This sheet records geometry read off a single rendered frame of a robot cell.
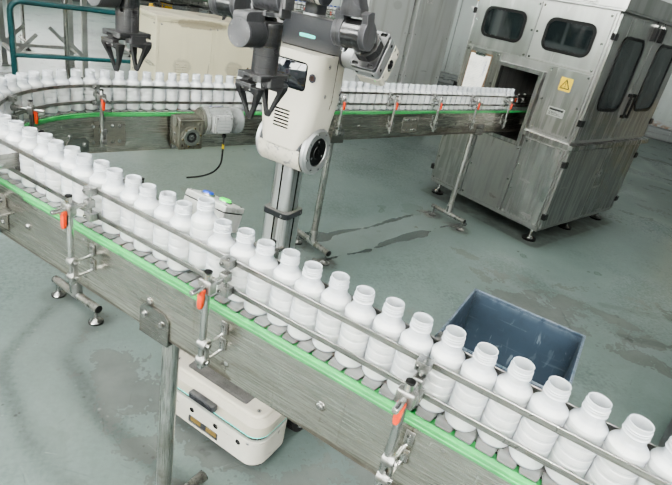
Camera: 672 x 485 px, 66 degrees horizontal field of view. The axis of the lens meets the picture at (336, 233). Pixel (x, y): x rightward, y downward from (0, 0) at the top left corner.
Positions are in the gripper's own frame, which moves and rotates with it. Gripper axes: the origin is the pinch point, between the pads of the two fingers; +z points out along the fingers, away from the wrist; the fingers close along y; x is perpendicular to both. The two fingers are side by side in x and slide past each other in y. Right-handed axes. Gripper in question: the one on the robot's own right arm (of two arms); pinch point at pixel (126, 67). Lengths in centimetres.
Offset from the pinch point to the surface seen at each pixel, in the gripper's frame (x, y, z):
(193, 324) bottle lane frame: 49, 21, 46
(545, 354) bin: 120, -43, 52
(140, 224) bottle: 27.8, 18.2, 29.5
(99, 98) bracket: -70, -44, 29
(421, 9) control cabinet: -170, -609, -29
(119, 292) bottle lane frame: 23, 20, 50
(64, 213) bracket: 12.1, 26.7, 30.3
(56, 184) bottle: -6.4, 16.5, 31.6
